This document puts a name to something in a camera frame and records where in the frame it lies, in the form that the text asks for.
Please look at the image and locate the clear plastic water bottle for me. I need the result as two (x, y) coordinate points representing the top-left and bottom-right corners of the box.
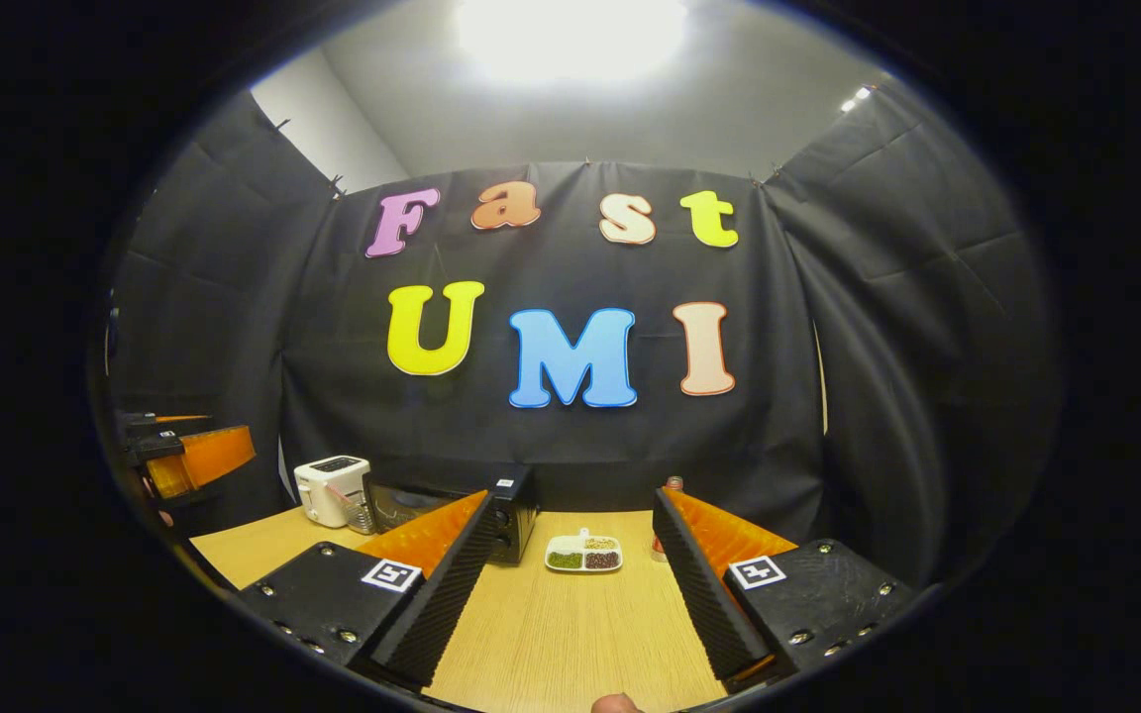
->
(652, 475), (686, 563)

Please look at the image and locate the white divided dish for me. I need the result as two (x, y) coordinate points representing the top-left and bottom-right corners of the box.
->
(545, 528), (624, 574)

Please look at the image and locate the white toaster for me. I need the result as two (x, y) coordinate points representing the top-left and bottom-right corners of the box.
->
(293, 455), (373, 529)

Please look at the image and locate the black backdrop cloth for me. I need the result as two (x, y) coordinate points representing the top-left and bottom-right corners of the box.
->
(85, 79), (1067, 595)

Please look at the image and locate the clear ribbed glass cup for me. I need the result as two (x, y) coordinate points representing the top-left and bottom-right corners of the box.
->
(330, 482), (376, 537)

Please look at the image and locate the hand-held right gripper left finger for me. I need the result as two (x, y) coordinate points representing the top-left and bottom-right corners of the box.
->
(234, 489), (489, 691)

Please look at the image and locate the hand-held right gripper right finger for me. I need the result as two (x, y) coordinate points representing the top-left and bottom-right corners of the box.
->
(652, 486), (918, 684)

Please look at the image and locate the large ceiling light panel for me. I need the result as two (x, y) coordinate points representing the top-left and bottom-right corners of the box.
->
(452, 0), (690, 85)

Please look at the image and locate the black electric oven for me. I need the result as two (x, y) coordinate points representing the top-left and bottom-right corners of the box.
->
(363, 465), (539, 566)

